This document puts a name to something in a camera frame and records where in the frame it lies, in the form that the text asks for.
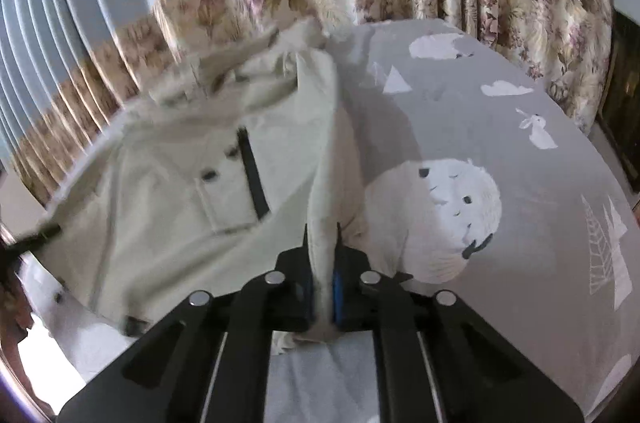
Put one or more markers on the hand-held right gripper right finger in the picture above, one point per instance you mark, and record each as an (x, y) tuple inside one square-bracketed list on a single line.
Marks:
[(350, 298)]

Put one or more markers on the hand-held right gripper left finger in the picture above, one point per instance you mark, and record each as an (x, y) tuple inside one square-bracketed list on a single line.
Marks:
[(299, 298)]

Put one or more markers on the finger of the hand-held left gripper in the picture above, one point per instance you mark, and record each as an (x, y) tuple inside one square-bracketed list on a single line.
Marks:
[(32, 240)]

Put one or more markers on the beige hooded jacket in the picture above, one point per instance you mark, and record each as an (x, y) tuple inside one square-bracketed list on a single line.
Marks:
[(165, 153)]

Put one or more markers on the grey animal print bed sheet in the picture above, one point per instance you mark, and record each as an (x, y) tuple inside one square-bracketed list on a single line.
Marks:
[(475, 128)]

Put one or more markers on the white and black water dispenser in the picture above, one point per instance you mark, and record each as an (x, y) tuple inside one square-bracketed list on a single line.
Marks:
[(625, 103)]

